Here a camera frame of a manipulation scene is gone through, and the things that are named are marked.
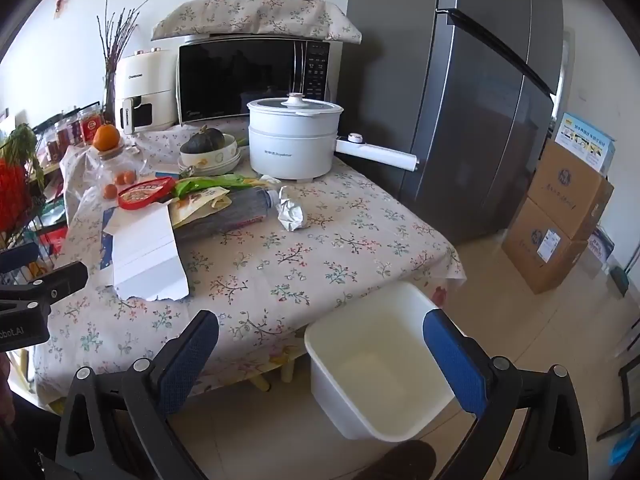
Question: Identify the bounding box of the torn white carton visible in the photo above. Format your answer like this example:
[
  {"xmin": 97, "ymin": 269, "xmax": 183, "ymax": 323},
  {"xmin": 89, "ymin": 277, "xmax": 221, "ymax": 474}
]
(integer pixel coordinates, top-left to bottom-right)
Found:
[{"xmin": 112, "ymin": 202, "xmax": 190, "ymax": 303}]

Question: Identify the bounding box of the large orange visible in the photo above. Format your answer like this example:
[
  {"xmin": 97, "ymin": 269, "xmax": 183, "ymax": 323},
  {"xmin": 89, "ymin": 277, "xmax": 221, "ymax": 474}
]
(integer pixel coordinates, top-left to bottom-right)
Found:
[{"xmin": 93, "ymin": 123, "xmax": 122, "ymax": 152}]

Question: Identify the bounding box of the floral tablecloth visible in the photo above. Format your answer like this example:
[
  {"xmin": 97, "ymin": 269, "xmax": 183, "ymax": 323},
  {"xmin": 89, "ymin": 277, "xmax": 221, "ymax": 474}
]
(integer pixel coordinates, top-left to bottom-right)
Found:
[{"xmin": 30, "ymin": 122, "xmax": 467, "ymax": 407}]

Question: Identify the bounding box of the crushed dark plastic bottle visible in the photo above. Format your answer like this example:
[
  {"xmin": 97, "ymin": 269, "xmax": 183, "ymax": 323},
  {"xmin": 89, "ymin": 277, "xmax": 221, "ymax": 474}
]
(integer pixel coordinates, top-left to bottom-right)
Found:
[{"xmin": 171, "ymin": 186, "xmax": 279, "ymax": 244}]

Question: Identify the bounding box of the black microwave oven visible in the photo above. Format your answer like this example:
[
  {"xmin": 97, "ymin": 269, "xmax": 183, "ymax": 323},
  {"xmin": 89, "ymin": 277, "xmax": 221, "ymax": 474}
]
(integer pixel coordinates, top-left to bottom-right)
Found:
[{"xmin": 176, "ymin": 34, "xmax": 344, "ymax": 127}]

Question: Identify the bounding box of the beige yellow snack pouch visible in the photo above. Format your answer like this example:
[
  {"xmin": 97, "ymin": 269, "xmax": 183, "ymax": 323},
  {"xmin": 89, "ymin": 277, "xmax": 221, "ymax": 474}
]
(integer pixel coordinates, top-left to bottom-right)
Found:
[{"xmin": 167, "ymin": 186, "xmax": 234, "ymax": 227}]

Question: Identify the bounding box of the glass jar wooden lid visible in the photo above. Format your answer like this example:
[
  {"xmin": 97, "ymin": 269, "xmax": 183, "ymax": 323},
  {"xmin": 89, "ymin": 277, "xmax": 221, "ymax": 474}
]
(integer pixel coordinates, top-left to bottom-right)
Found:
[{"xmin": 91, "ymin": 142, "xmax": 147, "ymax": 200}]

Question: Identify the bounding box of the black metal frame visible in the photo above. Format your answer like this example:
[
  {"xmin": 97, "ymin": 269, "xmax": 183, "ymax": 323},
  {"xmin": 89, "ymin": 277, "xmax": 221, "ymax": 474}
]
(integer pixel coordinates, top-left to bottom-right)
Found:
[{"xmin": 596, "ymin": 319, "xmax": 640, "ymax": 444}]

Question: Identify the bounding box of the white paper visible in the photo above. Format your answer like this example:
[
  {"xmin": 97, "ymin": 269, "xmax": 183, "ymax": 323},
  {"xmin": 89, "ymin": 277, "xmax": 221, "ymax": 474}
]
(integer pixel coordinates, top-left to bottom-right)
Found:
[{"xmin": 276, "ymin": 185, "xmax": 307, "ymax": 233}]

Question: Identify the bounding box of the glass vase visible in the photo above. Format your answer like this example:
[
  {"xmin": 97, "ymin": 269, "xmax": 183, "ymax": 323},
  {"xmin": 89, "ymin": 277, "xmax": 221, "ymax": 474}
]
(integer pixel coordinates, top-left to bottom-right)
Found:
[{"xmin": 102, "ymin": 71, "xmax": 119, "ymax": 114}]

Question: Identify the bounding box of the red label glass jar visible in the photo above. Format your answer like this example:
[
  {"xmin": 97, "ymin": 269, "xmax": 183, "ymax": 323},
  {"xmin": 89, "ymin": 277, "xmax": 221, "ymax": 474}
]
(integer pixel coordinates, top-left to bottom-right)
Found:
[
  {"xmin": 78, "ymin": 109, "xmax": 105, "ymax": 145},
  {"xmin": 45, "ymin": 126, "xmax": 69, "ymax": 162},
  {"xmin": 62, "ymin": 116, "xmax": 84, "ymax": 149}
]

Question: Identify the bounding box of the blue white packet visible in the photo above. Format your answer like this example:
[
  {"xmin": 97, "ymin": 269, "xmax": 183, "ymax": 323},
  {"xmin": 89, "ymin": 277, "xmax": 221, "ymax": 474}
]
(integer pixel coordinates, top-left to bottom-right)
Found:
[{"xmin": 587, "ymin": 226, "xmax": 617, "ymax": 264}]

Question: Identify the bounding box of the white air fryer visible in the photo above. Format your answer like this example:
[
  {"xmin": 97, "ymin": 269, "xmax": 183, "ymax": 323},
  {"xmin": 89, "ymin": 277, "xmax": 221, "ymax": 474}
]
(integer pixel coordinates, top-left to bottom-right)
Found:
[{"xmin": 114, "ymin": 47, "xmax": 180, "ymax": 134}]

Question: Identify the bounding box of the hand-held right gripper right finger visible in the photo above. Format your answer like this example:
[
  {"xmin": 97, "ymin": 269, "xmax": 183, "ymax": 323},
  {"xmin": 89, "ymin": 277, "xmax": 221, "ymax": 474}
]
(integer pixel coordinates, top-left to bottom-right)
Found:
[{"xmin": 422, "ymin": 308, "xmax": 590, "ymax": 480}]

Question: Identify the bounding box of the green snack bag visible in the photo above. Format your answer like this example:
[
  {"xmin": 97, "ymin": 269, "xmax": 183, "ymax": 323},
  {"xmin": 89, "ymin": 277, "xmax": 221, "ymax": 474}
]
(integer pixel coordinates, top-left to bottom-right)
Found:
[{"xmin": 172, "ymin": 173, "xmax": 267, "ymax": 199}]

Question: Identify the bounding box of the blue white printed box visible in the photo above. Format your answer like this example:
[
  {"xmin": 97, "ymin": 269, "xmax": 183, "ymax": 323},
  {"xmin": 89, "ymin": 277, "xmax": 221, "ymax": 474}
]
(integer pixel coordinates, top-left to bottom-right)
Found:
[{"xmin": 553, "ymin": 112, "xmax": 617, "ymax": 177}]

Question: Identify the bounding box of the grey refrigerator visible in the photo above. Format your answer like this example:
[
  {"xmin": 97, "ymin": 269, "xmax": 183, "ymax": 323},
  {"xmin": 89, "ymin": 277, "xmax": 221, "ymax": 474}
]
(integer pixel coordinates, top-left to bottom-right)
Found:
[{"xmin": 345, "ymin": 0, "xmax": 567, "ymax": 247}]

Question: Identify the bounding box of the white electric cooking pot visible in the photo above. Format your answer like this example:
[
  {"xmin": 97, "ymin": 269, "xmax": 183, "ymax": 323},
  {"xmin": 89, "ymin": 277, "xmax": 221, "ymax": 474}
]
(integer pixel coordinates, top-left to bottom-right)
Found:
[{"xmin": 247, "ymin": 92, "xmax": 419, "ymax": 182}]

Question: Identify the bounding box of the dark green squash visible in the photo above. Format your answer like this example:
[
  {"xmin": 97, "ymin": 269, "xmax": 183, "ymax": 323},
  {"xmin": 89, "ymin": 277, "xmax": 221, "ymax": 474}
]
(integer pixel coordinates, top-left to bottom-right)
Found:
[{"xmin": 180, "ymin": 124, "xmax": 226, "ymax": 155}]

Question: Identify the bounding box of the cardboard box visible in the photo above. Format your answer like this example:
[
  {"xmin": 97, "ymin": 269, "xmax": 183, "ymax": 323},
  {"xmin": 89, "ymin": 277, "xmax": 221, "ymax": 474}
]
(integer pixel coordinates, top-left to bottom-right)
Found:
[
  {"xmin": 501, "ymin": 195, "xmax": 589, "ymax": 295},
  {"xmin": 527, "ymin": 139, "xmax": 615, "ymax": 242}
]

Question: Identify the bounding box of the white bowl yellow flower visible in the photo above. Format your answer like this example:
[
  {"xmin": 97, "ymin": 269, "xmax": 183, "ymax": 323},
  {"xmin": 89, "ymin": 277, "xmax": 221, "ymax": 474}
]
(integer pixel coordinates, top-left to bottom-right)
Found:
[{"xmin": 179, "ymin": 133, "xmax": 240, "ymax": 167}]

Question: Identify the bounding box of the dark slipper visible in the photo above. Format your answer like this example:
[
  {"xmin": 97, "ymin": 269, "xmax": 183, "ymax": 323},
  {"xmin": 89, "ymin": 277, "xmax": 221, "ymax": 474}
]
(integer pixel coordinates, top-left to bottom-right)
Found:
[{"xmin": 349, "ymin": 439, "xmax": 437, "ymax": 480}]

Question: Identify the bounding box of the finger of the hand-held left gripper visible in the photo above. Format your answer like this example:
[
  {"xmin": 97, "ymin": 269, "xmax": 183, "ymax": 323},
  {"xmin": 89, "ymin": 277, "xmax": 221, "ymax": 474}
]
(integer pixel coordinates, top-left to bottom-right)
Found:
[
  {"xmin": 0, "ymin": 261, "xmax": 103, "ymax": 312},
  {"xmin": 0, "ymin": 242, "xmax": 42, "ymax": 275}
]

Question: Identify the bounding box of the red mesh bag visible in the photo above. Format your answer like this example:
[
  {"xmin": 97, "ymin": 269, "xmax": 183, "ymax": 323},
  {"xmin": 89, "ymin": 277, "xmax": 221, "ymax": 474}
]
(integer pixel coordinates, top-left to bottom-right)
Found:
[{"xmin": 0, "ymin": 156, "xmax": 32, "ymax": 234}]

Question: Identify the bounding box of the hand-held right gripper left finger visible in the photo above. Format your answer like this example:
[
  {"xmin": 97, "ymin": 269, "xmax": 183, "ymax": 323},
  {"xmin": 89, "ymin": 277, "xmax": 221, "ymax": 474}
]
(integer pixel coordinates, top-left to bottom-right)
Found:
[{"xmin": 54, "ymin": 309, "xmax": 221, "ymax": 480}]

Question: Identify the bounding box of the green leafy plant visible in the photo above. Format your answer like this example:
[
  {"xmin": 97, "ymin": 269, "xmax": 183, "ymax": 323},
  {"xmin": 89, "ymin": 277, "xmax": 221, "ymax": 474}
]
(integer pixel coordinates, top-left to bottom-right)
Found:
[{"xmin": 0, "ymin": 124, "xmax": 47, "ymax": 197}]

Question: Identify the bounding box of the black wire rack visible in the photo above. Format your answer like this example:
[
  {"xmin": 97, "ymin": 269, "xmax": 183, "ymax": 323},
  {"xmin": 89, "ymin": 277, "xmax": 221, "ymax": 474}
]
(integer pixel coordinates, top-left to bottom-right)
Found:
[{"xmin": 0, "ymin": 104, "xmax": 103, "ymax": 286}]

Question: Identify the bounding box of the white plastic bin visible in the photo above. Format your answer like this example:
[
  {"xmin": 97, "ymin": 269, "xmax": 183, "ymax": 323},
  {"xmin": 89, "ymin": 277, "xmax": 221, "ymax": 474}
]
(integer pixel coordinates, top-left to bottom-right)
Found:
[{"xmin": 304, "ymin": 282, "xmax": 469, "ymax": 444}]

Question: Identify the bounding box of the white plate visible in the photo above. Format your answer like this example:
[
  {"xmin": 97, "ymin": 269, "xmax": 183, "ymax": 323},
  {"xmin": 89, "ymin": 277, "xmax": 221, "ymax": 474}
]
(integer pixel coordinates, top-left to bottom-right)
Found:
[{"xmin": 177, "ymin": 152, "xmax": 243, "ymax": 177}]

